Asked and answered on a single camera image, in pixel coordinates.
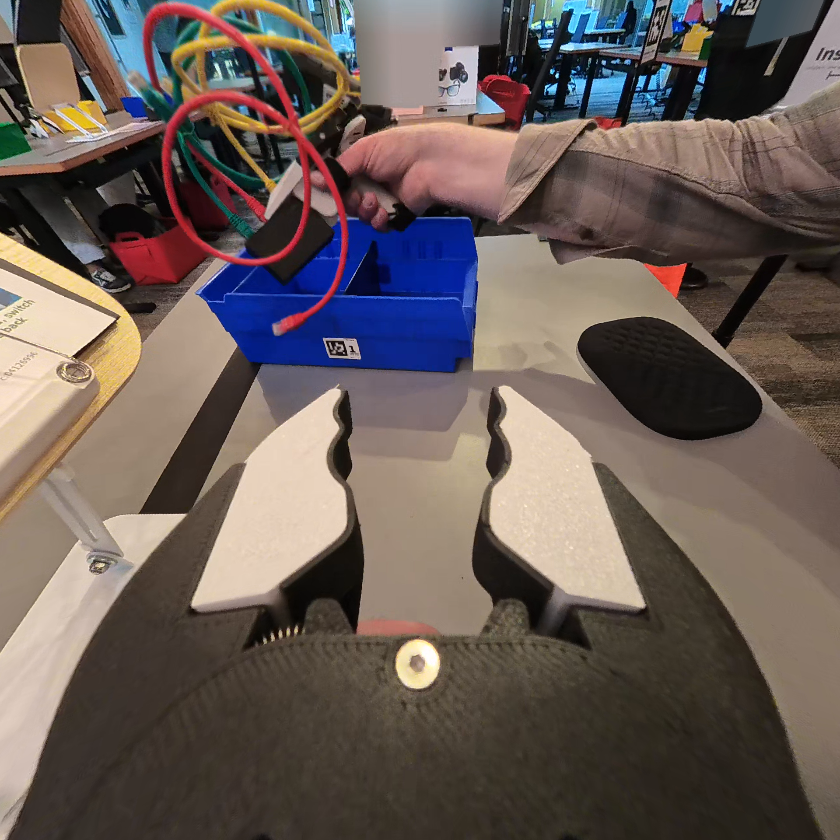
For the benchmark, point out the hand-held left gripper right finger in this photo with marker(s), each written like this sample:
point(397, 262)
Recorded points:
point(558, 518)

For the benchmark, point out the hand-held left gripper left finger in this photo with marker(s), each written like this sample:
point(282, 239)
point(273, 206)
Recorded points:
point(275, 518)

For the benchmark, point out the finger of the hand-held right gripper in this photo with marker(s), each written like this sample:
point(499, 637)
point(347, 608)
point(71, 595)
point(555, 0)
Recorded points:
point(285, 187)
point(321, 200)

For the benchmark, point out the blue plastic bin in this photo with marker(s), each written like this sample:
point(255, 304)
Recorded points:
point(394, 315)

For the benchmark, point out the black elbow rest pad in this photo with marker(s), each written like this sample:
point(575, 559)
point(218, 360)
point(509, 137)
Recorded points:
point(669, 380)

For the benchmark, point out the person's right forearm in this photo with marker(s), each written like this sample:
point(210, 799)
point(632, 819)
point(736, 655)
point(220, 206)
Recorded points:
point(656, 184)

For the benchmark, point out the person's right hand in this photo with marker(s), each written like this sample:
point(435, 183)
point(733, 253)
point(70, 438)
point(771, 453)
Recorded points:
point(446, 170)

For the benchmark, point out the white printed box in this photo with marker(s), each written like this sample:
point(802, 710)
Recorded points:
point(458, 75)

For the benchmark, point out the red fabric bag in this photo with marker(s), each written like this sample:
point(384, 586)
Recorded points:
point(157, 256)
point(505, 98)

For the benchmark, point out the small yellow bin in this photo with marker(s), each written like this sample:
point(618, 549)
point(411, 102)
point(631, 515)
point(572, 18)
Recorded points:
point(82, 115)

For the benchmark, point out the wooden side table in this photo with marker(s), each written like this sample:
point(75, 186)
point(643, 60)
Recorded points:
point(65, 154)

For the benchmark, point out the wooden board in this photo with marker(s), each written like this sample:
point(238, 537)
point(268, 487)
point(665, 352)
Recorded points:
point(111, 354)

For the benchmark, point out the laminated instruction sheet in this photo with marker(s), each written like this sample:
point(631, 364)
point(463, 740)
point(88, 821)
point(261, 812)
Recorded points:
point(52, 315)

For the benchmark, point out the orange bag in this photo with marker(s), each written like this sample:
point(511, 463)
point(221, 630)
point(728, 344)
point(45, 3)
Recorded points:
point(666, 275)

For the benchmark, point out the green plastic bin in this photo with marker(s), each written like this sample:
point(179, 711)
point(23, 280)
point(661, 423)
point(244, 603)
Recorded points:
point(12, 141)

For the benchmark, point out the printed marker sign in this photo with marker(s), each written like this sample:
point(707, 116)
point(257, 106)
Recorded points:
point(656, 29)

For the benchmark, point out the white banner sign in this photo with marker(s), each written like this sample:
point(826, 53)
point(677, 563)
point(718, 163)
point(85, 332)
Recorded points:
point(817, 59)

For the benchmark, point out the metal support bracket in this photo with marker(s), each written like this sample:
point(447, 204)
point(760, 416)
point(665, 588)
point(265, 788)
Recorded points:
point(82, 518)

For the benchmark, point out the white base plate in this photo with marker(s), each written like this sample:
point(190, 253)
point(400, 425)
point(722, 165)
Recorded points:
point(52, 623)

